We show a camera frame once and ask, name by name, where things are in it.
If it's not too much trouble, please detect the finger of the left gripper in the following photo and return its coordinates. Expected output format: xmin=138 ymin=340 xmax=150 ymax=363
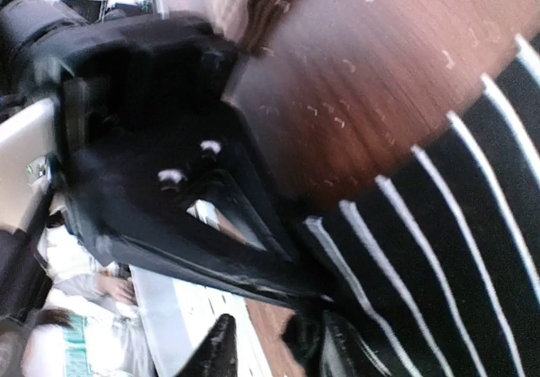
xmin=65 ymin=102 xmax=333 ymax=309

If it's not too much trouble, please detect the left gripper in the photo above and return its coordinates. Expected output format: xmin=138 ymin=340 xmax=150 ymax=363
xmin=24 ymin=13 xmax=239 ymax=158

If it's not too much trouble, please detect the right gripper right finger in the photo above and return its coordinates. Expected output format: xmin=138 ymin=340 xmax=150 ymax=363
xmin=320 ymin=311 xmax=392 ymax=377

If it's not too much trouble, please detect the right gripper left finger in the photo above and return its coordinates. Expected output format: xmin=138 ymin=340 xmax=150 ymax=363
xmin=181 ymin=314 xmax=238 ymax=377

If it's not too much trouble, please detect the black white striped sock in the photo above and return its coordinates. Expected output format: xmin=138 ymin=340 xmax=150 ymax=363
xmin=283 ymin=36 xmax=539 ymax=376

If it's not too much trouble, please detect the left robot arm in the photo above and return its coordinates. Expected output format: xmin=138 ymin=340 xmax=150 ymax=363
xmin=1 ymin=0 xmax=334 ymax=310

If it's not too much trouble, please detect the person in background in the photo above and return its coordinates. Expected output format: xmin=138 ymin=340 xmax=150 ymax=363
xmin=21 ymin=211 xmax=155 ymax=376

